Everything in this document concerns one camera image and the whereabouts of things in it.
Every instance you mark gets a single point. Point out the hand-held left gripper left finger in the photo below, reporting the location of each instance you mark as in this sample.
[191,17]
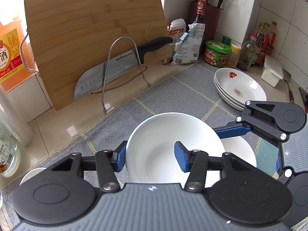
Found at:
[120,156]

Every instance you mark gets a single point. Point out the green lid sauce jar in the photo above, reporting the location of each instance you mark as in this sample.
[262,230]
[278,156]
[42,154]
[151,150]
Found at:
[216,55]

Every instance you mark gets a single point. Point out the red label sauce bottle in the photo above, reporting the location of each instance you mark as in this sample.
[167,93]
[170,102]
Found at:
[272,38]

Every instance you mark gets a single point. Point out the bamboo cutting board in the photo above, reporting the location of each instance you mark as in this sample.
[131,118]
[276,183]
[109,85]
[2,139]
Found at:
[84,28]

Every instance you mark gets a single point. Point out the white plate fruit print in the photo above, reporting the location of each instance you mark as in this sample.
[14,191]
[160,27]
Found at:
[232,106]
[226,99]
[240,84]

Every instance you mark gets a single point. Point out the yellow lid spice jar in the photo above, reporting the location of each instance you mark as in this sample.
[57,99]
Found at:
[233,57]

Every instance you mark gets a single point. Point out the grey checked dish mat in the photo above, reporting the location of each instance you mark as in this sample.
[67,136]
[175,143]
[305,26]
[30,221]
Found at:
[168,93]

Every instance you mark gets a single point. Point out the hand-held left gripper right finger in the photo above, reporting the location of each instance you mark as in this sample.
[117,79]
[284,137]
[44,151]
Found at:
[181,156]

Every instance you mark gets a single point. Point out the small green cap jar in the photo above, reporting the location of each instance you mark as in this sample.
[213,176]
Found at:
[226,40]

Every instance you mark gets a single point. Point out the orange cooking wine bottle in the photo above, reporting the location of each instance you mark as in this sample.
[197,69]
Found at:
[12,60]

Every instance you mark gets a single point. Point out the white bag orange print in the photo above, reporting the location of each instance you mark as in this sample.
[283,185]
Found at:
[176,25]

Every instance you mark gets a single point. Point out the dark soy sauce bottle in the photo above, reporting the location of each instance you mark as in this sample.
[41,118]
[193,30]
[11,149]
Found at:
[199,14]

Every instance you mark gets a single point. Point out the glass jar yellow-green lid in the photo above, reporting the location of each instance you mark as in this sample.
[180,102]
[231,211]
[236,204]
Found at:
[7,154]

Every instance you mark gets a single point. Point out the white plastic box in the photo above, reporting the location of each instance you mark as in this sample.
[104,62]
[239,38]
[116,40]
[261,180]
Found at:
[272,72]

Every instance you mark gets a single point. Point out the dark red knife block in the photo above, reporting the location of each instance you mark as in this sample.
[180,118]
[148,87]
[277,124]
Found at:
[214,24]

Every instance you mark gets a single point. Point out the green clip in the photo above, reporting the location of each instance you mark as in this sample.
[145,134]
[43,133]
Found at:
[184,36]

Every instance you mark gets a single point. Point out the white bowl pink flower print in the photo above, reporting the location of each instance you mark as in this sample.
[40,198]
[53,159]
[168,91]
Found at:
[31,174]
[156,134]
[240,149]

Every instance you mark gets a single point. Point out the white printed seasoning bag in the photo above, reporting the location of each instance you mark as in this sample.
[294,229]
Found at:
[187,50]

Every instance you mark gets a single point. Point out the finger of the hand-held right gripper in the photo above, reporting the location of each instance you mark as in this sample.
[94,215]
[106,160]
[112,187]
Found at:
[279,161]
[231,131]

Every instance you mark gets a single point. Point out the glass bottle red cap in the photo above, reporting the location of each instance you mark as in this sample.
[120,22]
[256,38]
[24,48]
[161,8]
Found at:
[246,55]

